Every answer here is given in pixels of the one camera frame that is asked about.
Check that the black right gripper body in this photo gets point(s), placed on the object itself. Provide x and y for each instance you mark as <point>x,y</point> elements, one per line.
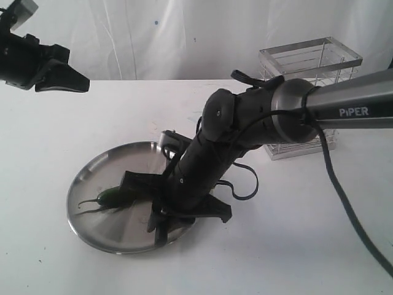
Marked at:
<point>187,191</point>

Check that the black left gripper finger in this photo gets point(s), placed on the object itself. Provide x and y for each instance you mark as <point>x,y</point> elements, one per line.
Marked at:
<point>59,76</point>

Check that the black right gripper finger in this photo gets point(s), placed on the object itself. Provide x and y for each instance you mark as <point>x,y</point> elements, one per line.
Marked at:
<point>175,218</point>
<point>144,183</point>

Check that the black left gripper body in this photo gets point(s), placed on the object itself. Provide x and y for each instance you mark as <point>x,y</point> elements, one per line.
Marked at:
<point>23,58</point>

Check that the green chili pepper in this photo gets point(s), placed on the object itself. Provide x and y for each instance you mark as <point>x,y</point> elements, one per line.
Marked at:
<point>113,198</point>

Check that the black-handled serrated knife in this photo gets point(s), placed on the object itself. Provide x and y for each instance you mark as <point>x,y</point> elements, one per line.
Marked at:
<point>161,231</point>

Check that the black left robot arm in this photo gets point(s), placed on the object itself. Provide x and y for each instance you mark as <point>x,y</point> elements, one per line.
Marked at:
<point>26,64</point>

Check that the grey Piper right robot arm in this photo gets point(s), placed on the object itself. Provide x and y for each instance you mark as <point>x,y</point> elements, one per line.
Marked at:
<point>272,112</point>

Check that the round stainless steel plate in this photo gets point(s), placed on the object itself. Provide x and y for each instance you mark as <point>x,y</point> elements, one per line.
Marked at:
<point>115,230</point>

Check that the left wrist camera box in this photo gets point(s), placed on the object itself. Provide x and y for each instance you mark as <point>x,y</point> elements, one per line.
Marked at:
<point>17,13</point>

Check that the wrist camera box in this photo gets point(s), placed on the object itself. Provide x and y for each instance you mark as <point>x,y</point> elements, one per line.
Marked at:
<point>174,141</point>
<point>17,13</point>

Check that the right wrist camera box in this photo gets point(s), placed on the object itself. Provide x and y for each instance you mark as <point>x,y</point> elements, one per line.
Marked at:
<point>174,141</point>

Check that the steel wire utensil holder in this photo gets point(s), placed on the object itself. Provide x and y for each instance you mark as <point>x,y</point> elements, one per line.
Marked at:
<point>322,62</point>

